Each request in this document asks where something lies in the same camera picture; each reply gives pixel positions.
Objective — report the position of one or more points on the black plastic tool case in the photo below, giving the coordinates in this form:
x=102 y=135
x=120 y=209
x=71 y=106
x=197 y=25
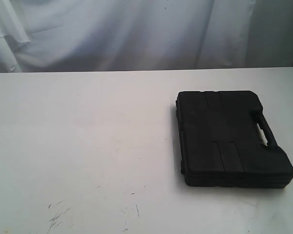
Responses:
x=226 y=141

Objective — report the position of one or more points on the white backdrop curtain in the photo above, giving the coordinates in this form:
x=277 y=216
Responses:
x=125 y=35

